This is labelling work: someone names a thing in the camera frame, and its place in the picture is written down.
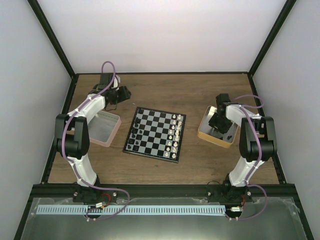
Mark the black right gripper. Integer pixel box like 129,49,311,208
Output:
208,113,232,135

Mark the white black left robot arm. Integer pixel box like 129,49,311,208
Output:
53,73,131,202

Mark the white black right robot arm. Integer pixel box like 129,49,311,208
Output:
208,93,278,202

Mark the magnetic chess board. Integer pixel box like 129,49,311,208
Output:
123,107,187,163

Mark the gold metal tin tray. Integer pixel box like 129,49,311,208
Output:
197,105,238,149

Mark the pink metal tin tray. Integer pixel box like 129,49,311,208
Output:
88,110,122,147

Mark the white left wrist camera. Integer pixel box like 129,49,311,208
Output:
110,75,121,91

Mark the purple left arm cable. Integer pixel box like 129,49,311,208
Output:
61,61,131,222

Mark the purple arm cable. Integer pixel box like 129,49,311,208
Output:
61,61,131,222
229,94,268,221

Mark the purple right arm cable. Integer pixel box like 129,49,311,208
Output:
229,94,268,221

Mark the black enclosure frame post left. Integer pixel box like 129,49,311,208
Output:
26,0,76,77

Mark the black enclosure frame post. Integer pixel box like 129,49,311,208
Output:
26,0,76,77
249,0,297,76

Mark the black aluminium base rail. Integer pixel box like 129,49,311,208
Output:
32,183,296,203

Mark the light blue slotted cable duct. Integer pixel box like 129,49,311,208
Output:
36,204,226,216

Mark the black enclosure frame post right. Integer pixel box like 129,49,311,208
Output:
249,0,297,76

